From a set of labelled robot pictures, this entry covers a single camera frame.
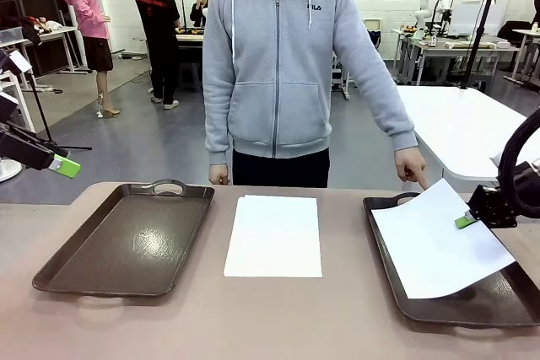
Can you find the brown plastic serving tray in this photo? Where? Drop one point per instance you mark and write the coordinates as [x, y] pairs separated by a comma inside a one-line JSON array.
[[126, 242], [464, 309]]

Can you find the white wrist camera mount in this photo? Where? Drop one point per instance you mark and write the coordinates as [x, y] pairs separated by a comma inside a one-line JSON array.
[[495, 159], [17, 62]]

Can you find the white cluttered side table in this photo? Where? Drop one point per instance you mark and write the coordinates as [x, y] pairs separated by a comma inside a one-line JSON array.
[[50, 33]]

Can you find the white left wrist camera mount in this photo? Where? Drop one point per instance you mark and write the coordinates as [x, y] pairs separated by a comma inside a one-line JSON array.
[[17, 62]]

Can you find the round white stand base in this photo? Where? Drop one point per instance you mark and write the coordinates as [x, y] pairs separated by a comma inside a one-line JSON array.
[[8, 170]]

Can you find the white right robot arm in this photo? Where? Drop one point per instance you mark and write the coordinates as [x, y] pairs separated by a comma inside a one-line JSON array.
[[533, 166]]

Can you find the white A4 paper sheet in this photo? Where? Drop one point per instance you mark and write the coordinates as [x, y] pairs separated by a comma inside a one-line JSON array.
[[430, 250]]

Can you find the person's right hand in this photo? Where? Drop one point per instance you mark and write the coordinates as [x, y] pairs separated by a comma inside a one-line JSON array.
[[219, 173]]

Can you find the black office chair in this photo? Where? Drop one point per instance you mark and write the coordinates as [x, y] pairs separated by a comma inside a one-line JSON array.
[[516, 33]]

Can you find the black tripod pole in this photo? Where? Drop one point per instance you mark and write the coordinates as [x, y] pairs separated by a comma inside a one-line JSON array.
[[478, 39]]

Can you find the person's left hand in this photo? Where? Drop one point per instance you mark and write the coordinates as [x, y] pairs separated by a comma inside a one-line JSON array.
[[411, 164]]

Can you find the woman in pink hoodie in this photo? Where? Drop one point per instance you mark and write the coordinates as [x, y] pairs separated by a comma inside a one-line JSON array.
[[86, 14]]

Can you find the seated person in black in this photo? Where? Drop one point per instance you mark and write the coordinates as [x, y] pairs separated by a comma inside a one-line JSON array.
[[198, 8]]

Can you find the wood-top workbench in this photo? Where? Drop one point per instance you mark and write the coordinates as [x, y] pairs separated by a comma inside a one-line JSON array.
[[192, 37]]

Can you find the white shelf unit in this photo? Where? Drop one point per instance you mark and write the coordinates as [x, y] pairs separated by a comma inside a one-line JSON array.
[[21, 98]]

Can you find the grey-top metal table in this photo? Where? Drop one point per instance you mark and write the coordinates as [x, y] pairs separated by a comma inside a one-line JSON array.
[[455, 44]]

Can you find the white A4 paper stack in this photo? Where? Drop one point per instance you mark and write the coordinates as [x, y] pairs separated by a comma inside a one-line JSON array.
[[274, 238]]

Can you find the person in grey hoodie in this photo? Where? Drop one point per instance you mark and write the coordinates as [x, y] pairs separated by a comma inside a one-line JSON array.
[[270, 60]]

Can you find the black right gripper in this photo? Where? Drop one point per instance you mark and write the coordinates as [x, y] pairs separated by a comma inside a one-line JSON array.
[[491, 208]]

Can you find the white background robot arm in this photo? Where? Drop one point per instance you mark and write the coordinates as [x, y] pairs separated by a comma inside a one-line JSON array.
[[426, 6]]

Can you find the person's right forearm grey sleeve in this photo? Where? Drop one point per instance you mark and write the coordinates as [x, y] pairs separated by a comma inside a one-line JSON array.
[[217, 132]]

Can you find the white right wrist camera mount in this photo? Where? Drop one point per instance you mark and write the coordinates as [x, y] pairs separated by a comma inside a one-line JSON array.
[[495, 159]]

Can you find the man in black T-shirt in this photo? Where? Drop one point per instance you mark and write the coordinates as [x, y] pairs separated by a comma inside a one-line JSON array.
[[162, 31]]

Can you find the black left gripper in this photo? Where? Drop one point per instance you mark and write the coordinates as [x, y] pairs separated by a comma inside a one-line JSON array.
[[14, 147]]

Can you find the grey plastic stool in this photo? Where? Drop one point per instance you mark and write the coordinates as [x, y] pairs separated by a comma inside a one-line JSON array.
[[190, 77]]

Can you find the black tripod stand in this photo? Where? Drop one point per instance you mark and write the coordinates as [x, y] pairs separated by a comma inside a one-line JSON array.
[[42, 115]]

